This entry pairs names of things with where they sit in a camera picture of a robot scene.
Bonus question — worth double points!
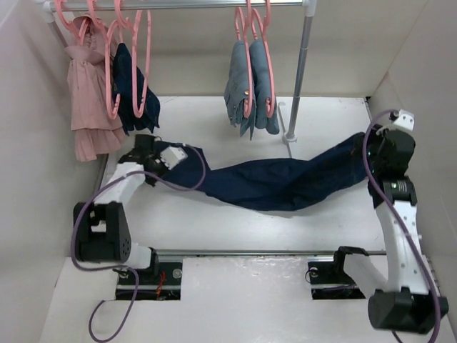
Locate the dark blue denim trousers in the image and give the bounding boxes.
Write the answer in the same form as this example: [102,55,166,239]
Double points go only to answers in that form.
[164,132,366,212]

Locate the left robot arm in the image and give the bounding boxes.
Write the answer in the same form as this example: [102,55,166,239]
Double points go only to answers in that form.
[71,134,186,284]

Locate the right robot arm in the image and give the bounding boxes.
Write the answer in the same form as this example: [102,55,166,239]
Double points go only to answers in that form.
[330,124,449,342]

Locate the dark denim garment on hanger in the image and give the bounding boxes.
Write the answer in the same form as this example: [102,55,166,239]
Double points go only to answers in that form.
[111,43,161,135]

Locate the pink hanger with dress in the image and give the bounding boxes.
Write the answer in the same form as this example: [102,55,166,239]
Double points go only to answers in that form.
[54,0,92,47]

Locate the pink hanger left light jeans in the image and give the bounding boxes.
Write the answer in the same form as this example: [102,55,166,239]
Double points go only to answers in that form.
[234,0,253,119]

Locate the pink hanger light jeans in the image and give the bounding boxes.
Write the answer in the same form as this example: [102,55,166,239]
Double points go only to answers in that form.
[234,0,253,119]
[250,0,276,119]

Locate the pink hanger right light jeans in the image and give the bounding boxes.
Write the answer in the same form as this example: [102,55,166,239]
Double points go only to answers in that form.
[250,0,276,119]

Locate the pink pleated dress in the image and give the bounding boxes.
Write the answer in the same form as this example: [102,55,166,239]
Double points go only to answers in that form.
[65,15,126,162]

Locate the light blue jeans left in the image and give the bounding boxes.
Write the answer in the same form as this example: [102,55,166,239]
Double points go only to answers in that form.
[224,41,256,139]

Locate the light blue jeans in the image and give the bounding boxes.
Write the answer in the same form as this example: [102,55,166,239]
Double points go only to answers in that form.
[224,41,256,139]
[249,39,280,135]

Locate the light blue jeans right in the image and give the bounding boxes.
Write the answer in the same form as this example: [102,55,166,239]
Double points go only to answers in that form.
[249,39,280,135]

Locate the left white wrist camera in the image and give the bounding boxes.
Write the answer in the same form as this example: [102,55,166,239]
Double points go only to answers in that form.
[159,146,188,170]

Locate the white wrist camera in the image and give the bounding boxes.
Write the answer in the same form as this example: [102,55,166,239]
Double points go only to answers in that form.
[159,146,188,170]
[390,109,415,133]

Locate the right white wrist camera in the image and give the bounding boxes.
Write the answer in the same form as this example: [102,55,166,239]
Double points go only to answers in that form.
[390,109,415,133]

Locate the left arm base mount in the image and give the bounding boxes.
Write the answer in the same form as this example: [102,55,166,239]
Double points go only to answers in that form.
[115,256,183,301]

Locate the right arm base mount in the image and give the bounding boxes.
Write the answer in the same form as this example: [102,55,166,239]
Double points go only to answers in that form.
[305,256,365,300]

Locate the white clothes rack frame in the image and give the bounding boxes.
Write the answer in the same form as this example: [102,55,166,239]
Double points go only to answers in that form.
[36,0,317,145]

